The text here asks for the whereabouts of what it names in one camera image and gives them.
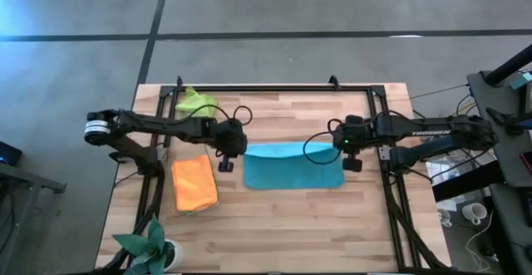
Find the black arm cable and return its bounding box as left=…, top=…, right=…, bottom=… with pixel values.
left=302, top=118, right=348, bottom=166
left=176, top=103, right=254, bottom=127

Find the dark grey desk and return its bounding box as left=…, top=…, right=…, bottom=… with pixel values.
left=465, top=70, right=532, bottom=189

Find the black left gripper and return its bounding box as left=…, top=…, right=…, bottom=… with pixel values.
left=213, top=116, right=249, bottom=174

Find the grey metal table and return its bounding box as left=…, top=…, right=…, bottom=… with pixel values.
left=0, top=162, right=67, bottom=275

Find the white mug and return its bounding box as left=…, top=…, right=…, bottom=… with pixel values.
left=461, top=202, right=488, bottom=226

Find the white cup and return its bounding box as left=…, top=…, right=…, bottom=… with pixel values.
left=436, top=207, right=454, bottom=228

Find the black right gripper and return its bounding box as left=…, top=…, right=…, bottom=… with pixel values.
left=331, top=115, right=367, bottom=173

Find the lime microfiber towel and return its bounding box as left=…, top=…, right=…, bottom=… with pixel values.
left=174, top=86, right=220, bottom=118

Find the white plant pot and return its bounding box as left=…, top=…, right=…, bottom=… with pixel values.
left=164, top=238, right=185, bottom=273

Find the orange microfiber towel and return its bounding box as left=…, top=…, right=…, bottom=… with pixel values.
left=171, top=153, right=219, bottom=213

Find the clear plastic bin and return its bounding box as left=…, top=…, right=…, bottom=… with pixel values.
left=165, top=144, right=222, bottom=218

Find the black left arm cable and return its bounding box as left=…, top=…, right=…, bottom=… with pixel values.
left=176, top=103, right=254, bottom=127

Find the black device box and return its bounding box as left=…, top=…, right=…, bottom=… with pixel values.
left=0, top=140, right=24, bottom=168

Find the black pole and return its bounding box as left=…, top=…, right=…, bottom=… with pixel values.
left=484, top=44, right=532, bottom=87

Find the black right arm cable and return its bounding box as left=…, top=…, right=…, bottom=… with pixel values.
left=302, top=118, right=348, bottom=166

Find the blue microfiber towel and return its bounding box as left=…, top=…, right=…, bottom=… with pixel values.
left=243, top=140, right=347, bottom=191

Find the artificial green plant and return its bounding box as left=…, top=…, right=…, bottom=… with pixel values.
left=111, top=215, right=175, bottom=275

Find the black aluminium table frame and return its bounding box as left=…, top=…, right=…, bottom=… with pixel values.
left=97, top=74, right=455, bottom=275

